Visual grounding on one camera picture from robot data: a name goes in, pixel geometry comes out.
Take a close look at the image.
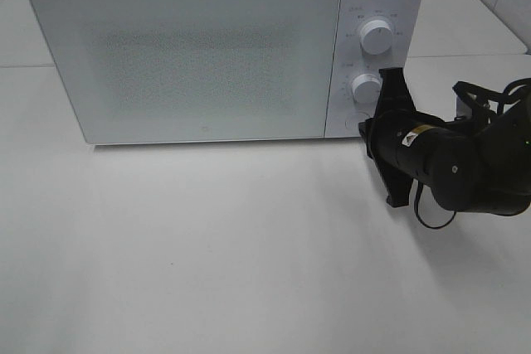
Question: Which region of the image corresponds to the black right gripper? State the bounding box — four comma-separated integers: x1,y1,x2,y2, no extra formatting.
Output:
358,67,446,208

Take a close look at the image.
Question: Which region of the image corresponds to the round white door button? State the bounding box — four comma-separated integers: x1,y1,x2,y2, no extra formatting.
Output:
345,111,371,137

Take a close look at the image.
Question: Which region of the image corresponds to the white timer knob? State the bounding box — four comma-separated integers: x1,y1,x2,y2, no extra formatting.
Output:
350,74,382,104

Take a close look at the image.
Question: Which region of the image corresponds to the white microwave door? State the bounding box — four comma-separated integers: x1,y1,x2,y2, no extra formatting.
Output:
30,0,339,144

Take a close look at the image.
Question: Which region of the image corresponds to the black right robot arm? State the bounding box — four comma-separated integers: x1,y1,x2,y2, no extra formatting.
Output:
358,68,530,216

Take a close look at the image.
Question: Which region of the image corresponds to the upper white power knob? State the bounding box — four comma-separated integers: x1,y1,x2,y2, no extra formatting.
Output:
358,17,393,56

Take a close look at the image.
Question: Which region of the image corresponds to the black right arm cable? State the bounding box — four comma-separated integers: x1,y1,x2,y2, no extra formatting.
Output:
412,182,457,230

